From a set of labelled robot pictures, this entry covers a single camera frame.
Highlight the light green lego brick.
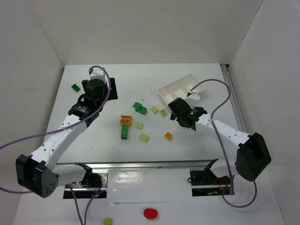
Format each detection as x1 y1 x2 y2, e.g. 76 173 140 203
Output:
150 106 158 114
139 134 150 143
159 109 167 117
136 122 143 129

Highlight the yellow flower printed lego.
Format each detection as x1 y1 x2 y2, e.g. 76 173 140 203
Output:
120 115 132 127

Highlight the orange small lego brick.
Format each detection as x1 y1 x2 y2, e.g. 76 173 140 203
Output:
165 132 173 141

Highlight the tall green number lego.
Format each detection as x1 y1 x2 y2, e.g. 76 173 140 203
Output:
120 125 129 140

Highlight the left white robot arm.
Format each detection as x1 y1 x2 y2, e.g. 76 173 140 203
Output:
15 78 118 198

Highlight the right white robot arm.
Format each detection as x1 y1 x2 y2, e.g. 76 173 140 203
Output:
168 97 271 182

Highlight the small dark green lego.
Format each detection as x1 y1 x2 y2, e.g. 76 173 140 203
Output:
71 84 81 92

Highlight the white divided plastic bin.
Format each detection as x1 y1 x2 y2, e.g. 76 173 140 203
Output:
157 74 206 113

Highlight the dark green stacked lego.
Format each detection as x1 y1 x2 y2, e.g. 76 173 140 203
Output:
133 102 147 115

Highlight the red round lego piece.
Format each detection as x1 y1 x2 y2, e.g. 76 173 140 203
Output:
143 208 158 220

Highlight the light green floor lego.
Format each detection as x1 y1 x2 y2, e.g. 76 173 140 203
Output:
103 218 113 225

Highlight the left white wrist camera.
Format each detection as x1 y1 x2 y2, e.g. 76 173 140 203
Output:
89 66 106 83

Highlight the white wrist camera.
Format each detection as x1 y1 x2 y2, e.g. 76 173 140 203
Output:
89 66 106 83
187 92 201 101

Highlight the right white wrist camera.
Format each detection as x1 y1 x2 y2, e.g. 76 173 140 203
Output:
187 92 201 101

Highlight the aluminium rail front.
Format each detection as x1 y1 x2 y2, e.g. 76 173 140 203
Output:
56 159 218 171

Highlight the aluminium rail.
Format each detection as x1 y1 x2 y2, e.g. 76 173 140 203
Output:
220 64 247 133
56 159 218 171

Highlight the aluminium rail right side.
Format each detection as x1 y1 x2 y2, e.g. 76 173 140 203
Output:
220 64 247 133

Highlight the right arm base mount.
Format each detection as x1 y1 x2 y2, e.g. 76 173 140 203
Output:
187 170 231 197

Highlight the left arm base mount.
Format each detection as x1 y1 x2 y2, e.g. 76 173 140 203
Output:
63 169 109 199

